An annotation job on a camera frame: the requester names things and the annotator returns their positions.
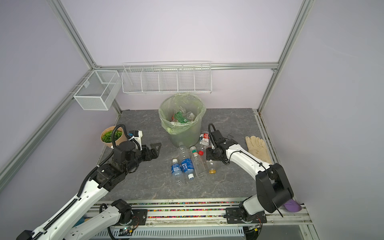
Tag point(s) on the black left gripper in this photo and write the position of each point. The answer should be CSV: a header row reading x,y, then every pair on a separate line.
x,y
155,153

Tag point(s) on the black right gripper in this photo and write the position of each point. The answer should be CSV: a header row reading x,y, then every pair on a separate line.
x,y
209,154

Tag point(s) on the orange label bottle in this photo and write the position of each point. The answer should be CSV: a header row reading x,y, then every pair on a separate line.
x,y
211,166

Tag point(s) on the crushed green bottle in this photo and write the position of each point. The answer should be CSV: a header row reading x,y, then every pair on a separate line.
x,y
180,117

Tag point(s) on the red label purple cap bottle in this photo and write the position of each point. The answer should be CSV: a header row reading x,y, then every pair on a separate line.
x,y
182,109

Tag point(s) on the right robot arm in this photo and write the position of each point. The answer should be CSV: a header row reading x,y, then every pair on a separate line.
x,y
273,188

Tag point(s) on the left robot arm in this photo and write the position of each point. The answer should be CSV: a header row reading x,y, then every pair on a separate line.
x,y
128,152

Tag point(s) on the green bagged waste bin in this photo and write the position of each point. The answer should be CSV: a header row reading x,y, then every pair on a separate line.
x,y
182,134

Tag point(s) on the red label cola bottle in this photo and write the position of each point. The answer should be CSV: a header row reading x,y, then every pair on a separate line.
x,y
204,143

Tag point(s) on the clear bottle green cap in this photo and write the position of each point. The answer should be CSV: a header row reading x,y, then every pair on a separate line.
x,y
198,162

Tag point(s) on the blue label bottle white cap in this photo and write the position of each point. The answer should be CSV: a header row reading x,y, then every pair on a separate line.
x,y
186,162

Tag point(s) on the small blue label bottle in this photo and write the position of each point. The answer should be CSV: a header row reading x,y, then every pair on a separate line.
x,y
177,172

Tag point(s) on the beige wooden brush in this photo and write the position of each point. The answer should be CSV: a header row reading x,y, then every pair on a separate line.
x,y
258,148

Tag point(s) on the green artificial plant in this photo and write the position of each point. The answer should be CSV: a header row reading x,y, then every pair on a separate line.
x,y
107,136

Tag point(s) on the white mesh side basket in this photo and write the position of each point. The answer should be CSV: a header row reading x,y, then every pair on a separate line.
x,y
99,90

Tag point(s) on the purple pink tool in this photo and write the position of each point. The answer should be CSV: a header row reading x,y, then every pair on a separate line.
x,y
292,206

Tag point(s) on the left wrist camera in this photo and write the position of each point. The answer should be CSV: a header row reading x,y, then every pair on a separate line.
x,y
137,136

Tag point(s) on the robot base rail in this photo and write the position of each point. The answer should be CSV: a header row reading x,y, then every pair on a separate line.
x,y
207,218

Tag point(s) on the white wire wall basket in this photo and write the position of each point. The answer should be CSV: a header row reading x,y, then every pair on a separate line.
x,y
167,77

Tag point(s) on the right aluminium frame post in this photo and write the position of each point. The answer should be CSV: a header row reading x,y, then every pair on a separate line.
x,y
304,10

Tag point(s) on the aluminium frame corner post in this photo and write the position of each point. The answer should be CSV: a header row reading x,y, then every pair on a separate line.
x,y
63,17

